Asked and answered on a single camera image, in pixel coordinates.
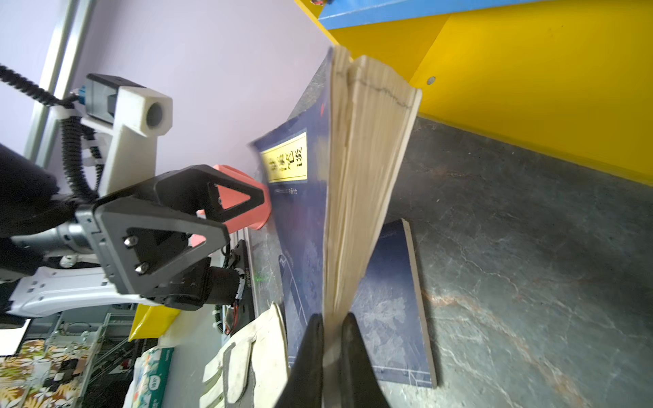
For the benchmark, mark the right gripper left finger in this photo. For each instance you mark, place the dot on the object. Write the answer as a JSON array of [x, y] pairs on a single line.
[[305, 383]]

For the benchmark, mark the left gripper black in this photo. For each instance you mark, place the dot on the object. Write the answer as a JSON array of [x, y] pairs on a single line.
[[141, 245]]

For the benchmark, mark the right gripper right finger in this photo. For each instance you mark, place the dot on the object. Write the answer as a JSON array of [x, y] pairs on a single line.
[[359, 387]]

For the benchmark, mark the blue thread-bound book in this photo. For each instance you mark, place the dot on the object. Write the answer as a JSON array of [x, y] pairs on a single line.
[[330, 172], [390, 312]]

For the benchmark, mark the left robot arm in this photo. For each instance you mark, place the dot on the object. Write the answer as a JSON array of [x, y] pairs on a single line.
[[34, 286]]

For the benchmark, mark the grey green canvas glove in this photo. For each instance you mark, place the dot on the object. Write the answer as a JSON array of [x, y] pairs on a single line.
[[251, 369]]

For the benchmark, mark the pink watering can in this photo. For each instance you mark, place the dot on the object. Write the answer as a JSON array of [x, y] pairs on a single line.
[[253, 219]]

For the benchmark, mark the yellow bag off table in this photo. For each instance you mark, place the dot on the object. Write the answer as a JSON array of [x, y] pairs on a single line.
[[152, 321]]

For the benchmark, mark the green tissue pack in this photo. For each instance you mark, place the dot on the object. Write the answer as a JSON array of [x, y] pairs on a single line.
[[151, 377]]

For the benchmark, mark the yellow bookshelf pink blue shelves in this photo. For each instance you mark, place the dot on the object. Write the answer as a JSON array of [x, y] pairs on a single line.
[[568, 79]]

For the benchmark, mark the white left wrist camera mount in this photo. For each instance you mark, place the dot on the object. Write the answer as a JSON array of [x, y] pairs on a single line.
[[129, 118]]

